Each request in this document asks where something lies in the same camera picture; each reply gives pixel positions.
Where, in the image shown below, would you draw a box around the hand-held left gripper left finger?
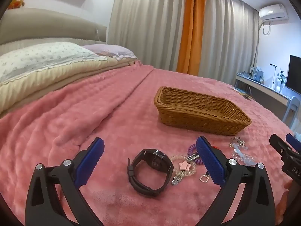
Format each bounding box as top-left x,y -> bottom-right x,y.
25,137 -> 105,226

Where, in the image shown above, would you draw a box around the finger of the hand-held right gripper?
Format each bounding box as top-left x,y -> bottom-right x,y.
285,133 -> 301,153
269,134 -> 294,158

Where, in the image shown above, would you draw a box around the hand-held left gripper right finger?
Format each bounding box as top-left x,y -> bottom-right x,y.
196,136 -> 276,226

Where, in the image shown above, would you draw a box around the purple coil hair tie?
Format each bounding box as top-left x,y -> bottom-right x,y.
187,144 -> 204,166

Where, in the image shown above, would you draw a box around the clear bead bracelet pink star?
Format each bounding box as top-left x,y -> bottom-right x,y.
170,154 -> 197,177

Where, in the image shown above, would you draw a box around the silver charm bracelet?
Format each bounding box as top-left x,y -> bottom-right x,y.
230,137 -> 249,150

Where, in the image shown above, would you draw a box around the clear crystal bead bracelet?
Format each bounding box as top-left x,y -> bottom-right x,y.
232,146 -> 257,167

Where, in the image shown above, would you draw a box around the silver hair clip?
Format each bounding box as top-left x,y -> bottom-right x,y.
172,169 -> 186,186

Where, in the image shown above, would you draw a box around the black wrist watch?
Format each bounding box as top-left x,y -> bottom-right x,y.
127,149 -> 174,197

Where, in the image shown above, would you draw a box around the brown wicker basket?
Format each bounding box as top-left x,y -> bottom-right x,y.
154,86 -> 252,136

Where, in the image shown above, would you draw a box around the person's right hand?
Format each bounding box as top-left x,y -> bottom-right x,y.
276,179 -> 294,225

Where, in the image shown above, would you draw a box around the light blue chair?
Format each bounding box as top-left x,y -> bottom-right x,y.
282,96 -> 301,123

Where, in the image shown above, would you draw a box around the pink fleece blanket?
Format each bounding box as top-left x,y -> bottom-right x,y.
0,65 -> 301,226

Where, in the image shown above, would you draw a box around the small cards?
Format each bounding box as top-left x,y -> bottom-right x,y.
232,87 -> 255,100

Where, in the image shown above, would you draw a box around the white desk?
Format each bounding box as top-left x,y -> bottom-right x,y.
234,72 -> 294,107

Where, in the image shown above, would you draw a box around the white vase with flowers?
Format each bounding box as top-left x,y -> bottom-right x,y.
275,69 -> 288,92

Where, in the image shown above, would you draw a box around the black monitor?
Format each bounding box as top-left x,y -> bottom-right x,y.
285,55 -> 301,93

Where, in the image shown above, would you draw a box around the black desk lamp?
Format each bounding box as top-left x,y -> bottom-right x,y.
270,63 -> 278,86

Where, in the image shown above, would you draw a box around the books on desk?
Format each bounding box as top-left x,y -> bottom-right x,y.
249,65 -> 264,82

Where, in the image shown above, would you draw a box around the beige quilt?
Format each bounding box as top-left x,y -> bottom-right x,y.
0,56 -> 142,118

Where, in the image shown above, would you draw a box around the beige curtain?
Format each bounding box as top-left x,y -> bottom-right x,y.
107,0 -> 189,72
198,0 -> 260,86

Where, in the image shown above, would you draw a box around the light purple pillow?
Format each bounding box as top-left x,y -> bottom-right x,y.
82,44 -> 137,61

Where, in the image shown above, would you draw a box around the white floral pillow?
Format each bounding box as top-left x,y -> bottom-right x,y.
0,42 -> 108,83

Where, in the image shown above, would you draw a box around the white air conditioner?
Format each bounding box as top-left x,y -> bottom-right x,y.
259,4 -> 289,24

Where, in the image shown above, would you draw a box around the orange curtain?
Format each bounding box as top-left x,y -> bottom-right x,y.
176,0 -> 207,75

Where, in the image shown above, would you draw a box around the beige padded headboard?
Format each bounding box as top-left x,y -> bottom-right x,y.
0,7 -> 109,52

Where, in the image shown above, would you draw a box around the orange stuffed toy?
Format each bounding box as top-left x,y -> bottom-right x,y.
8,0 -> 25,10

